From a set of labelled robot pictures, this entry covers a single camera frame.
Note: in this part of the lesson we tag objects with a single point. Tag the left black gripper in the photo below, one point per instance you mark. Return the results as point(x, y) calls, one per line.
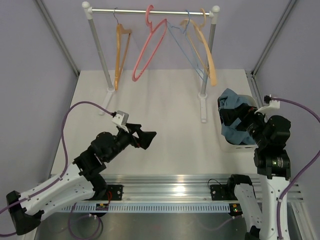
point(144, 138)

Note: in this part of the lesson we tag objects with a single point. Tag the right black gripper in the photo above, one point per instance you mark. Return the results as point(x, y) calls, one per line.
point(229, 115)

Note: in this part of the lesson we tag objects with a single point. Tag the blue-grey t shirt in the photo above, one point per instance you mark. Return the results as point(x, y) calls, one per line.
point(231, 100)

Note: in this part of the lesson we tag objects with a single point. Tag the brown wooden hanger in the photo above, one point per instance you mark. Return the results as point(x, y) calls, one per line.
point(120, 60)

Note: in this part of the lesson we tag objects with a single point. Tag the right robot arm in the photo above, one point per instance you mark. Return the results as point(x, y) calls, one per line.
point(268, 221)

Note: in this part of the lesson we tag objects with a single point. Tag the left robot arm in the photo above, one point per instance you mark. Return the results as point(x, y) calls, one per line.
point(79, 181)

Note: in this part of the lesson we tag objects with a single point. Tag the beige plastic hanger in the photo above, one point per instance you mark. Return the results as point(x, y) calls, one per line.
point(209, 67)

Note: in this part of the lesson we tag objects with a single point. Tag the white laundry basket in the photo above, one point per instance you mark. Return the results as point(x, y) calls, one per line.
point(225, 146)

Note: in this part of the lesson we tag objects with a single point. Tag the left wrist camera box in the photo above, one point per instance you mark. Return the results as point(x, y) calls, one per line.
point(120, 120)

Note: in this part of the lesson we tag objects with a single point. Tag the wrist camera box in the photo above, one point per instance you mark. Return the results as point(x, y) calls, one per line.
point(120, 120)
point(270, 105)

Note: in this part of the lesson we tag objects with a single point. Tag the blue wire hanger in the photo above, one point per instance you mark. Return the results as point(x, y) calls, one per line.
point(187, 46)

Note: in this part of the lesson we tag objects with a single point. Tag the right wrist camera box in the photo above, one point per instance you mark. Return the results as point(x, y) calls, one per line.
point(270, 105)

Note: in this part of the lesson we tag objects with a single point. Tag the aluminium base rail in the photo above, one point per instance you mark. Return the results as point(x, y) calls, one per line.
point(180, 188)

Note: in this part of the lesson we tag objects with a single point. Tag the slotted cable duct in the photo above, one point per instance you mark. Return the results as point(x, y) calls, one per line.
point(117, 207)

